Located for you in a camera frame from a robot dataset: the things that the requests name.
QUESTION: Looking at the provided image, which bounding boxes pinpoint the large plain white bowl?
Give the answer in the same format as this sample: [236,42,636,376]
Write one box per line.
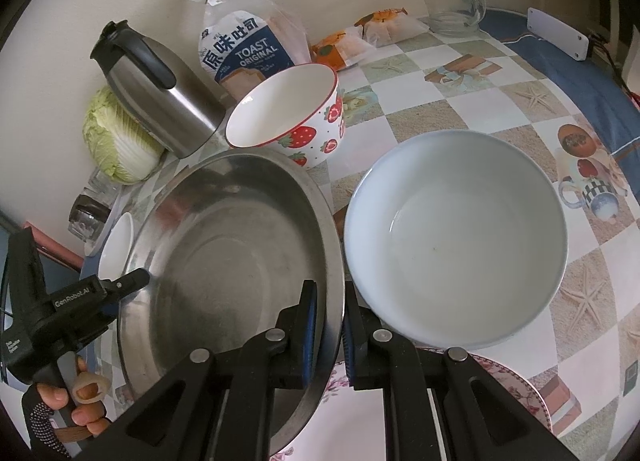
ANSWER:
[343,130,570,349]

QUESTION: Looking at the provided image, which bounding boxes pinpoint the person's left hand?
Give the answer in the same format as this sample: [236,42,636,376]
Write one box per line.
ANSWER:
[22,356,113,459]

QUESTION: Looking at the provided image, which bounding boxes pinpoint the clear drinking glass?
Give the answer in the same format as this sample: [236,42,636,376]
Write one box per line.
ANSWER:
[87,167,123,199]
[67,193,113,243]

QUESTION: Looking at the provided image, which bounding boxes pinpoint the white rectangular device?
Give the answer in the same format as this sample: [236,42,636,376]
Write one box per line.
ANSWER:
[526,7,588,62]

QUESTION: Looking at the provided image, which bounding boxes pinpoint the strawberry print bowl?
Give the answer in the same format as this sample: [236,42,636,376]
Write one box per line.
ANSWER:
[224,62,347,170]

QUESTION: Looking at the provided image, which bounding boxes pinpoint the stainless steel basin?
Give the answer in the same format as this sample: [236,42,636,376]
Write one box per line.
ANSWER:
[116,148,347,454]

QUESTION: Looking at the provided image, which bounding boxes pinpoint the stainless steel thermos jug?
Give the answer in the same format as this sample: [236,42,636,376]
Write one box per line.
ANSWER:
[90,20,227,159]

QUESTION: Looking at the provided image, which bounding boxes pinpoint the napa cabbage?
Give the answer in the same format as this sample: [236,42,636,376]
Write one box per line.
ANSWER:
[82,85,166,185]

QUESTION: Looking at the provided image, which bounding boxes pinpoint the checkered printed tablecloth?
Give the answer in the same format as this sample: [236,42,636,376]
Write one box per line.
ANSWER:
[0,6,640,461]

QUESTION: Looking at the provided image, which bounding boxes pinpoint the bag of sliced toast bread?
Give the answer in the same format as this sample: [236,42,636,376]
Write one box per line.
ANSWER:
[155,0,313,102]

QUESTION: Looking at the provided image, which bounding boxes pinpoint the pink floral plate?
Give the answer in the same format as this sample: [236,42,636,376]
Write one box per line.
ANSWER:
[272,351,551,461]

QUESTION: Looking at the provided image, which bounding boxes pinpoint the small white dish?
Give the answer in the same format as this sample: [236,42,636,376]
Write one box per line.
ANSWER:
[97,212,135,282]

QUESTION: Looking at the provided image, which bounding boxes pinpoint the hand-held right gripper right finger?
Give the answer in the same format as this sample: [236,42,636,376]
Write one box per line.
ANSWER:
[342,281,576,461]

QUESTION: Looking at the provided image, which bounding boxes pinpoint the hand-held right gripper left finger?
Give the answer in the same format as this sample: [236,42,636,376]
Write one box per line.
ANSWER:
[102,280,321,461]

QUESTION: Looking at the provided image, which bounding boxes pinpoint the clear glass mug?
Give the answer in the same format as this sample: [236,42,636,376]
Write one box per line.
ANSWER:
[416,0,488,36]

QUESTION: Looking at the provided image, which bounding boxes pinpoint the orange snack packet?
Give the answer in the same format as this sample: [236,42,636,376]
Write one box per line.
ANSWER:
[354,7,430,48]
[310,26,376,72]

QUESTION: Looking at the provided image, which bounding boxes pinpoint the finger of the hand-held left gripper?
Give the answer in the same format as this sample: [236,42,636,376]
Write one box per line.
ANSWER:
[102,268,151,301]

